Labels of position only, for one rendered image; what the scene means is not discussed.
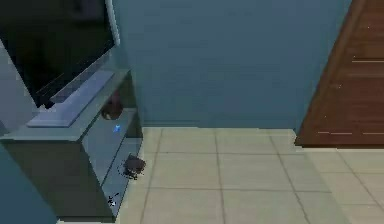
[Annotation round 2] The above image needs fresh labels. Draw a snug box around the grey television stand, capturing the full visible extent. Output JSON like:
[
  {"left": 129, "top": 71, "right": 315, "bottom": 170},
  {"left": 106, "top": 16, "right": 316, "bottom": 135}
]
[{"left": 0, "top": 69, "right": 144, "bottom": 224}]

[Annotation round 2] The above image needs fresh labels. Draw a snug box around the dark round lumpy object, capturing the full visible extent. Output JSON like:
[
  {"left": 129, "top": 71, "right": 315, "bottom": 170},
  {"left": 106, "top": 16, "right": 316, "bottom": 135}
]
[{"left": 122, "top": 154, "right": 147, "bottom": 180}]

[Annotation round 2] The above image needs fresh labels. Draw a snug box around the brown wooden door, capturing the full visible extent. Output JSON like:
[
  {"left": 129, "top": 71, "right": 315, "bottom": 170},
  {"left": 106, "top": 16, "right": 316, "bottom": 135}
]
[{"left": 294, "top": 0, "right": 384, "bottom": 148}]

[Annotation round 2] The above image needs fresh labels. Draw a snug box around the dark brown round object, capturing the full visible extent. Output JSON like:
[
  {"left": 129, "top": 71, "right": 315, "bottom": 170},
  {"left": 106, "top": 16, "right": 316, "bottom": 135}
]
[{"left": 100, "top": 90, "right": 124, "bottom": 121}]

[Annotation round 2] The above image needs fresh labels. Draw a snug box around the black television set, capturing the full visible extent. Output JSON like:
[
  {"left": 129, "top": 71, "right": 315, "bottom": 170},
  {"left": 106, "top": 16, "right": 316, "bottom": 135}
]
[{"left": 0, "top": 0, "right": 122, "bottom": 129}]

